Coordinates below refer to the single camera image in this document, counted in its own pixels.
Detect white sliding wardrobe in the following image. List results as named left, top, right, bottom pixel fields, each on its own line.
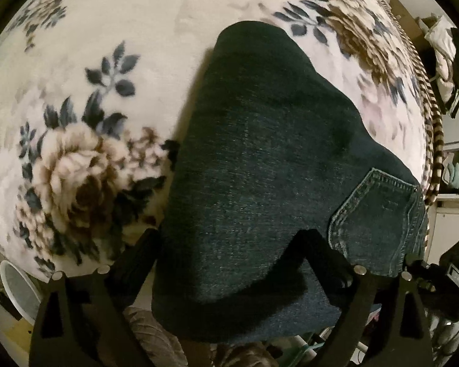
left=424, top=113, right=459, bottom=269

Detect white round bin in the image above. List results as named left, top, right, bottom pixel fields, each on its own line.
left=0, top=260, right=42, bottom=326

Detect floral bed blanket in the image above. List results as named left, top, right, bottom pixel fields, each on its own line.
left=0, top=0, right=436, bottom=281

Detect dark blue jeans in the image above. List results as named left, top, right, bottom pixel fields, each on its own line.
left=151, top=22, right=426, bottom=343

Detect chair with clothes pile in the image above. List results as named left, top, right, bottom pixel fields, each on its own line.
left=416, top=15, right=459, bottom=118

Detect brown cardboard box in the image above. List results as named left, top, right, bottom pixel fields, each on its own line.
left=389, top=0, right=430, bottom=51

